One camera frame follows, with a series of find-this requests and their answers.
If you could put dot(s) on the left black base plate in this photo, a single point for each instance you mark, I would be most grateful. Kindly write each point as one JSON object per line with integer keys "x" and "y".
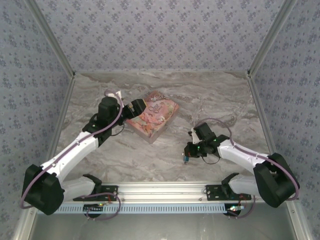
{"x": 110, "y": 191}

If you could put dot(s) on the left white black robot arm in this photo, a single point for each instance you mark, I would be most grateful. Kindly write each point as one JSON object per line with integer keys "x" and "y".
{"x": 75, "y": 150}

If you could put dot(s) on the pink storybook print box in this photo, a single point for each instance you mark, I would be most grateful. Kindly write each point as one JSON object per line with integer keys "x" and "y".
{"x": 155, "y": 120}

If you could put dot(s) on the small circuit board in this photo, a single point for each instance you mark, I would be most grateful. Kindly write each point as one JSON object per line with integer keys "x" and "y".
{"x": 233, "y": 208}
{"x": 92, "y": 208}

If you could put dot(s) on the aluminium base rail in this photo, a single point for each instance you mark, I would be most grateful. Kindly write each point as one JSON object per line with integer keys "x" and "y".
{"x": 160, "y": 191}

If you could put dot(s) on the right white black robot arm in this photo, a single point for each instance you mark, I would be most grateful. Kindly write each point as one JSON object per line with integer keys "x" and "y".
{"x": 237, "y": 155}

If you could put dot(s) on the left small circuit board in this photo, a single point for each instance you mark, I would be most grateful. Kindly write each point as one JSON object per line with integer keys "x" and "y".
{"x": 92, "y": 208}

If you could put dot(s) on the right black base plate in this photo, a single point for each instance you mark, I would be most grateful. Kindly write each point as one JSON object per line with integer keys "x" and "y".
{"x": 212, "y": 192}

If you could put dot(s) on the right small circuit board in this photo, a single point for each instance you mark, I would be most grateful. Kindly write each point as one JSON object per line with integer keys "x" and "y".
{"x": 233, "y": 208}

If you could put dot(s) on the aluminium frame post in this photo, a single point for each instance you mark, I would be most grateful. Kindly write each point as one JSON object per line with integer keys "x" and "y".
{"x": 51, "y": 37}
{"x": 270, "y": 37}

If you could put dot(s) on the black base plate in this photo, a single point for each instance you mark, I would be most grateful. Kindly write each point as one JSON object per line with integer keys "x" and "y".
{"x": 212, "y": 192}
{"x": 110, "y": 191}

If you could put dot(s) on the aluminium frame side rail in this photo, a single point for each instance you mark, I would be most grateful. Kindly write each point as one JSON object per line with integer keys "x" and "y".
{"x": 262, "y": 112}
{"x": 61, "y": 112}

